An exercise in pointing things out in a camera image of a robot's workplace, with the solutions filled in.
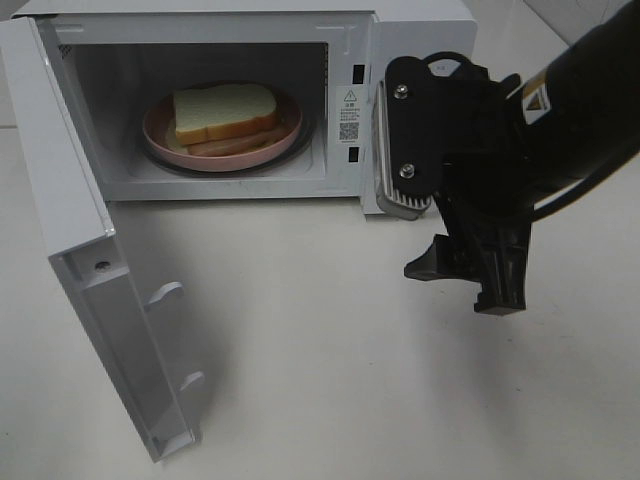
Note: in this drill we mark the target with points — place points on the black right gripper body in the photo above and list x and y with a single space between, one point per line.
472 148

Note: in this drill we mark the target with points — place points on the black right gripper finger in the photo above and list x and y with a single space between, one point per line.
501 254
442 260

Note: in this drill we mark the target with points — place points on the white bread slice top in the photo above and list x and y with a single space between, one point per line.
223 112

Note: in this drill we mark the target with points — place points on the pink round plate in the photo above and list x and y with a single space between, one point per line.
160 135

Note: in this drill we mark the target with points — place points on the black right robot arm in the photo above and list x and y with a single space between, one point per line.
574 123

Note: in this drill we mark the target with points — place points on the white warning label sticker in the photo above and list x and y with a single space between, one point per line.
349 102

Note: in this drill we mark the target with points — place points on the white microwave oven body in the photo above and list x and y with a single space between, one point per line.
127 55

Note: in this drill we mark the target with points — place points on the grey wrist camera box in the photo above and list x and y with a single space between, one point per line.
402 180

